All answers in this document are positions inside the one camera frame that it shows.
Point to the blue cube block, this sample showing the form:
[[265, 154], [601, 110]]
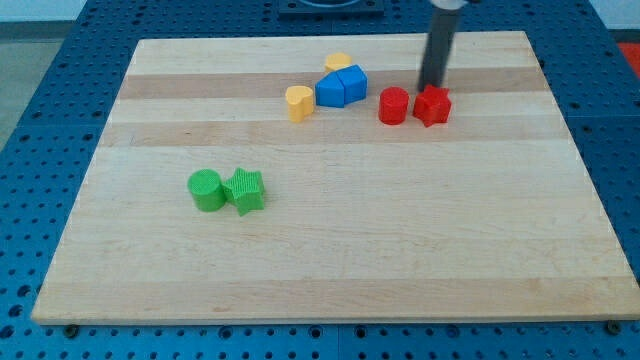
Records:
[[355, 83]]

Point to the light wooden board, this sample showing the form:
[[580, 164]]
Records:
[[490, 217]]

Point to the blue wedge block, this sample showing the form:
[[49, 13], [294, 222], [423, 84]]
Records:
[[330, 91]]

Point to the yellow pentagon block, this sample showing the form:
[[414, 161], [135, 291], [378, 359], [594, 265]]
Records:
[[337, 61]]

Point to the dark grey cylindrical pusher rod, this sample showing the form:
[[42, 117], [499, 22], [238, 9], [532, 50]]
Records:
[[443, 25]]

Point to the silver rod mount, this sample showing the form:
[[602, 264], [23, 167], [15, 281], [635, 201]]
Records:
[[449, 4]]

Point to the red star block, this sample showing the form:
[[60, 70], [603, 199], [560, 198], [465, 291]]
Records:
[[432, 106]]

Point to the red cylinder block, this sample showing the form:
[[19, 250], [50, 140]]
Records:
[[393, 106]]

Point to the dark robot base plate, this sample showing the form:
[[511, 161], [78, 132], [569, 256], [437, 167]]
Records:
[[331, 8]]

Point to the green star block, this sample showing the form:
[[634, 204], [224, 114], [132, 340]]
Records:
[[245, 190]]

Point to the green cylinder block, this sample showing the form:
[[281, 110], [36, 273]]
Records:
[[205, 187]]

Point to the yellow heart block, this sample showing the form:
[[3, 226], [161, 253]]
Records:
[[300, 102]]

